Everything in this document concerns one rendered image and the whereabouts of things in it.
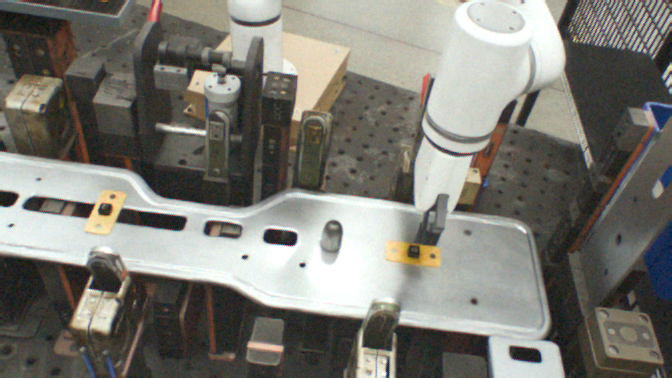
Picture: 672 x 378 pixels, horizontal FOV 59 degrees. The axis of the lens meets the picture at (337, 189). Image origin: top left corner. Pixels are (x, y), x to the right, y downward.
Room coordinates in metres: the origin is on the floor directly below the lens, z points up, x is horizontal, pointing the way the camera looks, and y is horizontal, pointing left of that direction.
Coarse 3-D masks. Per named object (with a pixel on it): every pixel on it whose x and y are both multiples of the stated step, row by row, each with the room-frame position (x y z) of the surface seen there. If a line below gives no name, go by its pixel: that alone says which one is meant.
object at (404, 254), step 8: (392, 248) 0.58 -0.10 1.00; (400, 248) 0.58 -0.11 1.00; (408, 248) 0.58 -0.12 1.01; (424, 248) 0.59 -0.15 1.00; (432, 248) 0.59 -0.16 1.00; (392, 256) 0.57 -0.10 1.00; (400, 256) 0.57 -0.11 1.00; (408, 256) 0.57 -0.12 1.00; (416, 256) 0.57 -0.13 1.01; (424, 256) 0.58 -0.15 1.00; (440, 256) 0.58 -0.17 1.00; (416, 264) 0.56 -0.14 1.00; (424, 264) 0.56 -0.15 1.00; (432, 264) 0.56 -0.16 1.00; (440, 264) 0.57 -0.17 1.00
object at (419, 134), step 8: (432, 72) 0.75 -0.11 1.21; (432, 80) 0.73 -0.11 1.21; (424, 96) 0.74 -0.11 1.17; (424, 104) 0.72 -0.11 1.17; (424, 112) 0.72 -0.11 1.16; (416, 128) 0.73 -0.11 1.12; (416, 136) 0.72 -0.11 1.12; (416, 144) 0.71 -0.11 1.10; (416, 152) 0.71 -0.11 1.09; (408, 168) 0.71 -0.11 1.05
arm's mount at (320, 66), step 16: (224, 48) 1.32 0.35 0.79; (288, 48) 1.36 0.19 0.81; (304, 48) 1.36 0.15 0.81; (320, 48) 1.37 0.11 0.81; (336, 48) 1.37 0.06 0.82; (304, 64) 1.29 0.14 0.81; (320, 64) 1.30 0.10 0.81; (336, 64) 1.31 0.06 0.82; (192, 80) 1.18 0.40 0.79; (304, 80) 1.23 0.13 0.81; (320, 80) 1.23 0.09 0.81; (336, 80) 1.30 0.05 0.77; (192, 96) 1.14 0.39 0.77; (304, 96) 1.17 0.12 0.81; (320, 96) 1.17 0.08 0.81; (336, 96) 1.32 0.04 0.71; (192, 112) 1.15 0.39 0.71
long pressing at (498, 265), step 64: (64, 192) 0.58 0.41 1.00; (128, 192) 0.61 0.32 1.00; (320, 192) 0.67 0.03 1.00; (64, 256) 0.47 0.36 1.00; (128, 256) 0.49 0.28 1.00; (192, 256) 0.51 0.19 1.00; (256, 256) 0.53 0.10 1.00; (320, 256) 0.54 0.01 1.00; (384, 256) 0.57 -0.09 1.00; (448, 256) 0.59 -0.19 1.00; (512, 256) 0.61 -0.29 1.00; (448, 320) 0.47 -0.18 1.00; (512, 320) 0.49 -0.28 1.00
